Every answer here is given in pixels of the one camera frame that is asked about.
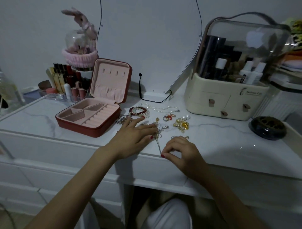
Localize person's right hand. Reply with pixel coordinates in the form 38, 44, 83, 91
161, 136, 208, 181

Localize person's left hand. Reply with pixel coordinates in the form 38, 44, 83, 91
104, 116, 158, 161

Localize silver chain necklace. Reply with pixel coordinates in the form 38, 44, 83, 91
152, 121, 170, 156

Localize person's right forearm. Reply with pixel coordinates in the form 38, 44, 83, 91
187, 168, 270, 229

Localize person's left forearm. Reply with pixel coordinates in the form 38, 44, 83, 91
24, 146, 119, 229

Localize pile of gold earrings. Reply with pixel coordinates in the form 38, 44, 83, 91
173, 119, 190, 131

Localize red open jewelry box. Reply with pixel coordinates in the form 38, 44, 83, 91
55, 58, 133, 138

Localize person's white trouser leg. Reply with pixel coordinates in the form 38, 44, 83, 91
141, 198, 192, 229

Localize irregular frameless mirror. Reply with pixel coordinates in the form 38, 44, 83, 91
95, 0, 203, 103

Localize row of lipsticks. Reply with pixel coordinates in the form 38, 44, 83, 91
45, 62, 92, 99

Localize cream cosmetic organizer case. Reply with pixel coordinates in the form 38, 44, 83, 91
184, 12, 292, 122

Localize pink fluffy headband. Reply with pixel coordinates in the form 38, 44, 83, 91
62, 48, 99, 67

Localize clear acrylic lipstick organizer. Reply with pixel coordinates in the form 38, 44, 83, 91
38, 80, 93, 102

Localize black bottle white cap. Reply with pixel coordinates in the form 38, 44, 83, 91
213, 58, 228, 80

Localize tall black cosmetic boxes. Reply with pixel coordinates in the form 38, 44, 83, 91
199, 35, 227, 79

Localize glass dome ornament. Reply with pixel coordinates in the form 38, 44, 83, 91
65, 29, 97, 54

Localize black round dish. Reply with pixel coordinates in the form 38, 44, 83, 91
250, 116, 287, 141

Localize white cosmetic bottle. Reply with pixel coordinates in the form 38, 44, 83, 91
247, 62, 267, 85
239, 61, 254, 84

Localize white ribbed basket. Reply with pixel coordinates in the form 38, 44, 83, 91
253, 88, 302, 121

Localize clear glass bottle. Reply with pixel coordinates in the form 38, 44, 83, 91
0, 70, 25, 110

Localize dark red bead bracelet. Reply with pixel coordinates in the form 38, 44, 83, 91
129, 107, 150, 117

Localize white pearl necklace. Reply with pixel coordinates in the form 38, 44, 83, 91
139, 102, 180, 114

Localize black power cable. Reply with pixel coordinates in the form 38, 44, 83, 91
138, 73, 173, 103

